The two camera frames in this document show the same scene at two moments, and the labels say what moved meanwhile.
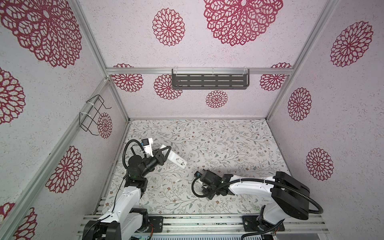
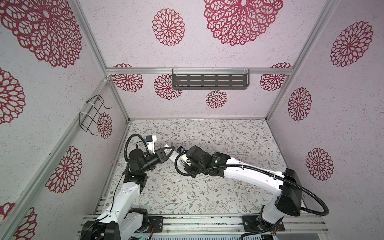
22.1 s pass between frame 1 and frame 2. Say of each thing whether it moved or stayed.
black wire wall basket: stayed
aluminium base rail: stayed
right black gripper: moved
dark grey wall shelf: stayed
